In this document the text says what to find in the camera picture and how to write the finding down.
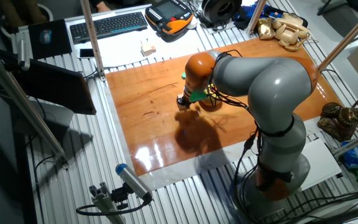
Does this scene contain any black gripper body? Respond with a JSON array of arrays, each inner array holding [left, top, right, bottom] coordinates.
[[177, 95, 194, 108]]

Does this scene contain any white rounded object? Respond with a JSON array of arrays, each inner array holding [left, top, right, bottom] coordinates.
[[186, 15, 198, 30]]

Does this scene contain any person's bare hand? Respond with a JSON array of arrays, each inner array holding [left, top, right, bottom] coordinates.
[[97, 1, 112, 13]]

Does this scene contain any golden piggy bank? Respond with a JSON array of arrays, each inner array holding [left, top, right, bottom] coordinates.
[[204, 83, 224, 107]]

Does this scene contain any orange wooden board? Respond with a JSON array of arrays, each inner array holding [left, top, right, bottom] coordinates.
[[105, 37, 343, 177]]

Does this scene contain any pale wooden block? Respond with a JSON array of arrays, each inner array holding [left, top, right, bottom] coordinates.
[[140, 44, 154, 57]]

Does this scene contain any orange black teach pendant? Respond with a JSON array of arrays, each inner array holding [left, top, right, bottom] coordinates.
[[144, 0, 194, 35]]

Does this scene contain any black round spool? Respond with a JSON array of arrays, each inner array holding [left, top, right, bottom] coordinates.
[[201, 0, 243, 27]]

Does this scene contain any blue cloth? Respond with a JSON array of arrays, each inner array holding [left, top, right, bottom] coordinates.
[[233, 2, 260, 30]]

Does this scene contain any black keyboard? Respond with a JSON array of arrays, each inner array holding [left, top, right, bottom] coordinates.
[[69, 11, 149, 45]]

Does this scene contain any gold foil bag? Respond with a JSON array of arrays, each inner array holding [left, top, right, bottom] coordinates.
[[256, 17, 276, 40]]

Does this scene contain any black flat monitor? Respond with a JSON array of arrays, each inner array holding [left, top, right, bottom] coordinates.
[[11, 58, 98, 116]]

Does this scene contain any beige vintage telephone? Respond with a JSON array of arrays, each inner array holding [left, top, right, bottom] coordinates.
[[271, 12, 311, 52]]

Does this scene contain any grey monitor stand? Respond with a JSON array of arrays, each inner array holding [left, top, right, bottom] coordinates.
[[11, 99, 75, 135]]

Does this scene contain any black mouse pad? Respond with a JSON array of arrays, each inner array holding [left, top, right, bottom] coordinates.
[[27, 19, 73, 60]]

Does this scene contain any white flat plate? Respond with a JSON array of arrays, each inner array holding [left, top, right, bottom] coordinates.
[[290, 138, 343, 191]]

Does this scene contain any grey computer mouse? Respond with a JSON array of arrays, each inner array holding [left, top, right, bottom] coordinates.
[[39, 29, 53, 45]]

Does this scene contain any aluminium diagonal bar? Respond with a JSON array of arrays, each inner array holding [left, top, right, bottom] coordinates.
[[0, 43, 70, 170]]

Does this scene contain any silver cylinder device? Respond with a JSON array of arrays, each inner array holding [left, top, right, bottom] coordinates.
[[17, 39, 31, 72]]

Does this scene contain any blue plastic packet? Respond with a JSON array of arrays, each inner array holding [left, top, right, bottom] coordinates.
[[340, 140, 358, 170]]

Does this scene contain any green wrist bracket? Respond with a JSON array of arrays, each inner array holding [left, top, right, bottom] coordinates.
[[181, 72, 210, 103]]

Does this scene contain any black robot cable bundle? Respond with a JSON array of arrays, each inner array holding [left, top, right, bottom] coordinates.
[[208, 49, 262, 218]]

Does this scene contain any grey depth camera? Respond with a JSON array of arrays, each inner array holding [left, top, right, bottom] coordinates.
[[115, 163, 154, 203]]

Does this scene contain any tan frame pole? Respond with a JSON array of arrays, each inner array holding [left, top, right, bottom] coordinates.
[[79, 0, 107, 82], [246, 0, 267, 35], [317, 1, 358, 72]]

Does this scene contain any aluminium camera mount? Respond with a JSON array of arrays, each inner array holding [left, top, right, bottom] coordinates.
[[88, 182, 127, 224]]

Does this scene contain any black camera cable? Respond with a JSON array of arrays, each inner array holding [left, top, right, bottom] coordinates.
[[75, 198, 150, 217]]

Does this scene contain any aluminium frame bar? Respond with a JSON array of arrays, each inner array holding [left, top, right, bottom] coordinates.
[[333, 127, 358, 157]]

